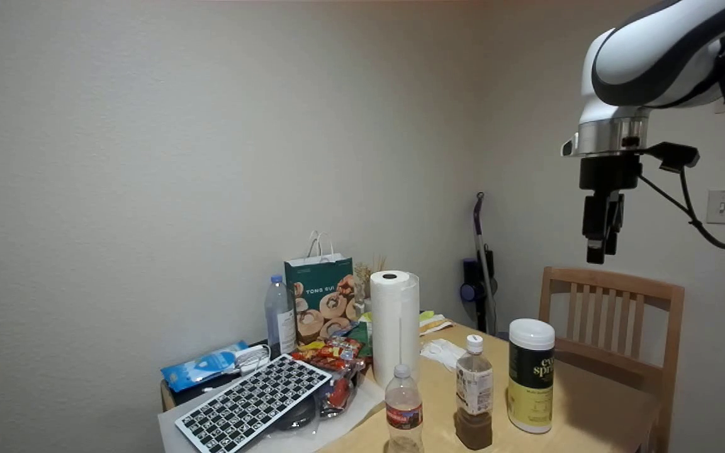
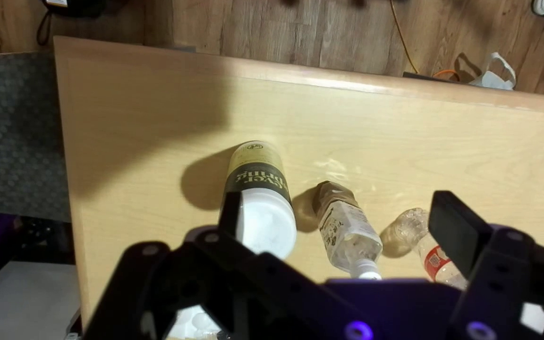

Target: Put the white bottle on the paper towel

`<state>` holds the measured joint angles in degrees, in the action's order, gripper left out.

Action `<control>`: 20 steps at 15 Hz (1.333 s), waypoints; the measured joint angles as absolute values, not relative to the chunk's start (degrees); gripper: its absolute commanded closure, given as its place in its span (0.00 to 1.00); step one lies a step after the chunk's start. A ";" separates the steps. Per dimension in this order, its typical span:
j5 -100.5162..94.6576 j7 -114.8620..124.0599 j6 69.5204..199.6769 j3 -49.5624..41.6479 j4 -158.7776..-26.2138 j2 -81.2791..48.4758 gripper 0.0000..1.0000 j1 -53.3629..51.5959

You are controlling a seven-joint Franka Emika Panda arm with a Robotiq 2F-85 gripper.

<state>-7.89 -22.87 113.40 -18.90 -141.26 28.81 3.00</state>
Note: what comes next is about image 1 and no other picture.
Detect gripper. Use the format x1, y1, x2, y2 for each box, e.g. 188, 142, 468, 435
579, 154, 644, 265

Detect white capped bottle brown liquid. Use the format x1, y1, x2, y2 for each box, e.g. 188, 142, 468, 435
453, 333, 495, 451

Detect white paper towel roll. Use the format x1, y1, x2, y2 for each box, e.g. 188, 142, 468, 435
370, 270, 421, 389

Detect water bottle with red label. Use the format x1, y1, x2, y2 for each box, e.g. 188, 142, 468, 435
384, 363, 425, 453

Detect clear bottle with blue cap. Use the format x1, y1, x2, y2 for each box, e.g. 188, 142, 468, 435
264, 274, 298, 357

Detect wooden chair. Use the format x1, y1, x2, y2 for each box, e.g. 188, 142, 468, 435
538, 266, 686, 453

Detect purple stick vacuum cleaner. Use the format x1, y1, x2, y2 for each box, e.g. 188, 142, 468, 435
459, 191, 500, 335

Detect white lidded wipes canister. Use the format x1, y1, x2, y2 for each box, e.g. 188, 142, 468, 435
506, 318, 556, 435

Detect yellow and white folded cloths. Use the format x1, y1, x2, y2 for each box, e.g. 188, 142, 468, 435
419, 310, 456, 337

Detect crumpled white plastic bag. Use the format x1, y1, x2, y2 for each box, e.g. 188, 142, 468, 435
420, 338, 468, 372

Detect bunch of dried stalks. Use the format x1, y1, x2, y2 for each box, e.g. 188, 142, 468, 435
354, 254, 389, 299

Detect green snack packet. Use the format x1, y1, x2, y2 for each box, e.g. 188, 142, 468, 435
345, 320, 374, 359

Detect green paper gift bag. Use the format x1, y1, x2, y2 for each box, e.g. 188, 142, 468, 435
284, 230, 356, 346

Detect red snack packets in plastic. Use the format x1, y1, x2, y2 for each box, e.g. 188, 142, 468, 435
291, 336, 368, 418

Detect black round object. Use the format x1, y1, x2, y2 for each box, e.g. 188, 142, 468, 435
272, 395, 320, 433

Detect black and white checker board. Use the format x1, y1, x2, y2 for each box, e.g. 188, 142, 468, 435
174, 353, 334, 453

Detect blue plastic packet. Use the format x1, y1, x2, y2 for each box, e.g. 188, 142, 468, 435
160, 340, 250, 393

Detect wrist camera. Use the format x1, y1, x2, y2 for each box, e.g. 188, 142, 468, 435
643, 142, 700, 174

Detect wall light switch plate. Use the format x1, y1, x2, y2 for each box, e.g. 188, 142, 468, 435
705, 189, 725, 226

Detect coil of white cable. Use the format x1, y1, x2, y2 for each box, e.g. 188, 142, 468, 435
233, 344, 273, 376

